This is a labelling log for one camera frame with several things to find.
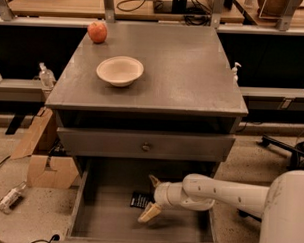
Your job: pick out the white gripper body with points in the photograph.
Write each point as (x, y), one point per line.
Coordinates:
(161, 193)

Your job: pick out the dark blue rxbar wrapper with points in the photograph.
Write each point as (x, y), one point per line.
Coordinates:
(140, 199)

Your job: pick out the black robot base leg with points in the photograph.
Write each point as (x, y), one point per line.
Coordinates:
(297, 151)

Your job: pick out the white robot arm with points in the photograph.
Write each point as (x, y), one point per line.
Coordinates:
(279, 206)

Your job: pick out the round metal drawer knob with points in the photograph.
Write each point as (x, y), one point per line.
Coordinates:
(145, 146)

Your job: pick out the open middle drawer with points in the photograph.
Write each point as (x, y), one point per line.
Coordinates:
(102, 212)

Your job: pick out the grey drawer cabinet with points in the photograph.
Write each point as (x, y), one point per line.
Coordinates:
(186, 104)

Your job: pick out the brown cardboard box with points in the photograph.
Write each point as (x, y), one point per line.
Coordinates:
(45, 169)

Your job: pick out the white paper bowl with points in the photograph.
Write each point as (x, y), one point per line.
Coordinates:
(120, 71)

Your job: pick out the white pump dispenser bottle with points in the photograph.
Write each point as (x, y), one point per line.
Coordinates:
(235, 70)

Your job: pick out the plastic bottle on floor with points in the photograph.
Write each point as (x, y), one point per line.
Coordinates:
(14, 194)

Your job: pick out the clear plastic bottle on shelf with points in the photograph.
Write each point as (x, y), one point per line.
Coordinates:
(46, 76)

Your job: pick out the red apple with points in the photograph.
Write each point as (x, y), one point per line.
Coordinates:
(97, 32)

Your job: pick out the wooden desk with metal frame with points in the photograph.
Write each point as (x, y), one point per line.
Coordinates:
(82, 12)

